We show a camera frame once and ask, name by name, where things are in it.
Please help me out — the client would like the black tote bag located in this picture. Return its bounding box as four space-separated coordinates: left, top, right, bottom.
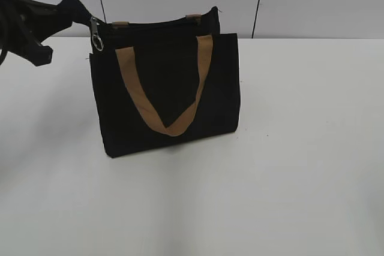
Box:
59 0 241 158

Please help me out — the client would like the tan bag handle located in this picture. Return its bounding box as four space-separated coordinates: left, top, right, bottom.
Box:
115 35 214 137
112 14 202 28

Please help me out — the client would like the silver zipper pull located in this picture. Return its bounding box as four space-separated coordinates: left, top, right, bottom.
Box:
90 16 104 52

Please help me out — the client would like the tan rear bag handle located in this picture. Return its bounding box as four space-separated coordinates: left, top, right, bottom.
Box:
112 14 202 28

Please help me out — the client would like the tan front bag handle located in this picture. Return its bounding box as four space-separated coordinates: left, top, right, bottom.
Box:
115 35 214 137

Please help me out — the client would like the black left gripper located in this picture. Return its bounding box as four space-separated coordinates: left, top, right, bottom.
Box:
1 0 73 67

